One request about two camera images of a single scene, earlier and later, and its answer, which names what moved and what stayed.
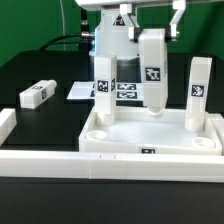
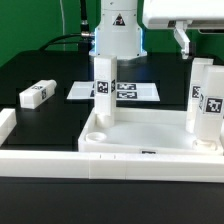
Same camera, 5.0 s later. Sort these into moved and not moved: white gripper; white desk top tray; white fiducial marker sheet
Moved: white gripper
Not moved: white fiducial marker sheet; white desk top tray
